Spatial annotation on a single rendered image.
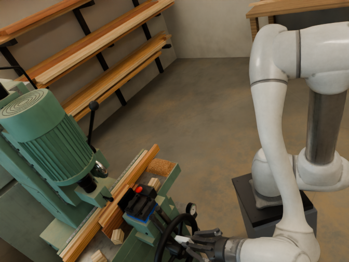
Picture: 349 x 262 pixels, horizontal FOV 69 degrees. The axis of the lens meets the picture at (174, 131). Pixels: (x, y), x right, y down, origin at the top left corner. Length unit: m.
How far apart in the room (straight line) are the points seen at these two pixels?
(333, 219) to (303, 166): 0.96
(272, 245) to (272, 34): 0.56
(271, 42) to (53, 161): 0.76
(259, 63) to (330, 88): 0.21
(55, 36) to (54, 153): 2.73
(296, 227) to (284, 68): 0.45
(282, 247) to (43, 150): 0.74
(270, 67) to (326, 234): 1.46
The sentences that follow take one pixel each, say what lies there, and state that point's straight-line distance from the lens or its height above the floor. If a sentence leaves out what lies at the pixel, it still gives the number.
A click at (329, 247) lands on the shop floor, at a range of 1.98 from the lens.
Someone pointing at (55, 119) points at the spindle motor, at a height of 1.43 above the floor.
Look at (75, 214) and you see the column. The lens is 1.36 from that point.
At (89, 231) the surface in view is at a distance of 1.18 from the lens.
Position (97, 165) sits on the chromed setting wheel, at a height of 1.07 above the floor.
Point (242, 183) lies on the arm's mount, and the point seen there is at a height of 0.64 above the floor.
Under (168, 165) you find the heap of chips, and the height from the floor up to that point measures 0.92.
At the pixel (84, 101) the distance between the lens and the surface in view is 3.19.
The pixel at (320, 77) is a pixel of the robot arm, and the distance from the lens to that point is 0.79.
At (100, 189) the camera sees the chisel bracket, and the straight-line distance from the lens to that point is 1.10.
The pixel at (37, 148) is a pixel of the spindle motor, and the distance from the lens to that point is 0.91.
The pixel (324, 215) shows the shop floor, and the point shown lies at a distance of 2.09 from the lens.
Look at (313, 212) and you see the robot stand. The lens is 1.38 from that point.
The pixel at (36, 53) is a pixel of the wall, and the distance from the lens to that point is 3.43.
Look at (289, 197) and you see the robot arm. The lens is 0.84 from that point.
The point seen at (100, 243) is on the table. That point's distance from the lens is 1.17.
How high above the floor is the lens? 1.75
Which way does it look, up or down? 35 degrees down
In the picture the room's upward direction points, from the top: 22 degrees counter-clockwise
